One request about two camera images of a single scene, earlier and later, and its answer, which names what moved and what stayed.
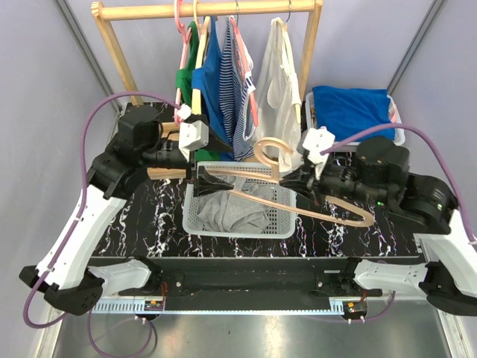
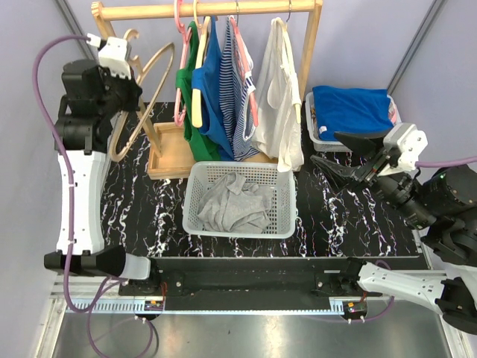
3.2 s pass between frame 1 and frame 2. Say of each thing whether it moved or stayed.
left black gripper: moved
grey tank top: stayed
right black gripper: moved
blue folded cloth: stayed
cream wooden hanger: stayed
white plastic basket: stayed
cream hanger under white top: stayed
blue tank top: stayed
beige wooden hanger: moved
